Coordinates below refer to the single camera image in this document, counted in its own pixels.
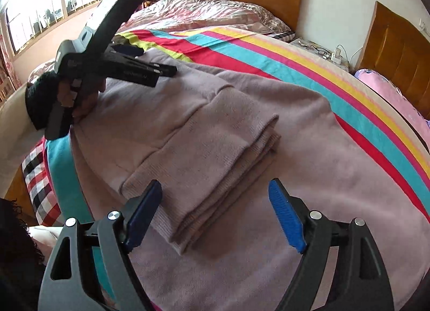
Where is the cream cloth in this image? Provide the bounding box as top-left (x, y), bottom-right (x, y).
top-left (0, 83), bottom-right (46, 197)

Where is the nightstand with floral cover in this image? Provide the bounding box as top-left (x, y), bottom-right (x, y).
top-left (290, 38), bottom-right (352, 70)

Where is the person's left hand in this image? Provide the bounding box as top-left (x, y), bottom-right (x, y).
top-left (57, 77), bottom-right (107, 124)

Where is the red white checked cloth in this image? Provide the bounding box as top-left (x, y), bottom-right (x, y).
top-left (21, 139), bottom-right (65, 227)

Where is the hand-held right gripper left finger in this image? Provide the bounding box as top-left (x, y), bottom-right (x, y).
top-left (38, 179), bottom-right (164, 311)

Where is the pale pink cloth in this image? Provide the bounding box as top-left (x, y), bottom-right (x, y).
top-left (28, 225), bottom-right (60, 255)

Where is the pink bed sheet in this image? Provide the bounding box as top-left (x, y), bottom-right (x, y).
top-left (354, 69), bottom-right (430, 151)

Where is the carved wooden bed headboard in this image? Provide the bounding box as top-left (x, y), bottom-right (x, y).
top-left (354, 1), bottom-right (430, 120)

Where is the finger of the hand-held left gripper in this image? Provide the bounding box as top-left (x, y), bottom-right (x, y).
top-left (110, 44), bottom-right (146, 58)
top-left (148, 62), bottom-right (178, 78)

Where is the floral pink quilt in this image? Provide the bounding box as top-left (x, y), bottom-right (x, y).
top-left (116, 0), bottom-right (292, 35)

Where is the striped colourful blanket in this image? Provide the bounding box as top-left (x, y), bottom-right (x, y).
top-left (44, 27), bottom-right (430, 302)

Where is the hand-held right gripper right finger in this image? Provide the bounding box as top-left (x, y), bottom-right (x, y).
top-left (268, 178), bottom-right (396, 311)

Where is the white charging cable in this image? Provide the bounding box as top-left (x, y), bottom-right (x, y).
top-left (336, 44), bottom-right (364, 63)

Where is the dark checked bed sheet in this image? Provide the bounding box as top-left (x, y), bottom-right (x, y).
top-left (268, 30), bottom-right (296, 42)

